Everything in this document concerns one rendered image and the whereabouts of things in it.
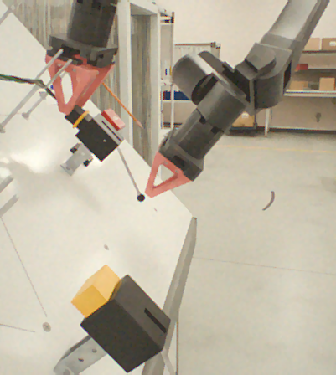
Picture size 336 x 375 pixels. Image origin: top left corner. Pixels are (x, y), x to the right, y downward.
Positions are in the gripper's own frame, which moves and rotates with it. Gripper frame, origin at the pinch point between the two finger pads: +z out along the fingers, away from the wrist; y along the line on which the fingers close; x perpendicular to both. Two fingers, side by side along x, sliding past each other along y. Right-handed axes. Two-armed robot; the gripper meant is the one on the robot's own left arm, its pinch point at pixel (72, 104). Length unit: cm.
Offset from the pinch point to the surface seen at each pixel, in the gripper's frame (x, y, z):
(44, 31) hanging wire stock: -41, -77, 4
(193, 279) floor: 43, -148, 124
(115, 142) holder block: 7.5, -0.1, 3.4
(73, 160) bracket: 1.8, -0.5, 8.6
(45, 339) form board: 12.1, 28.6, 13.5
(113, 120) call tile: 0.7, -24.6, 8.1
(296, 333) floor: 93, -103, 102
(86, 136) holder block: 3.3, 0.3, 3.9
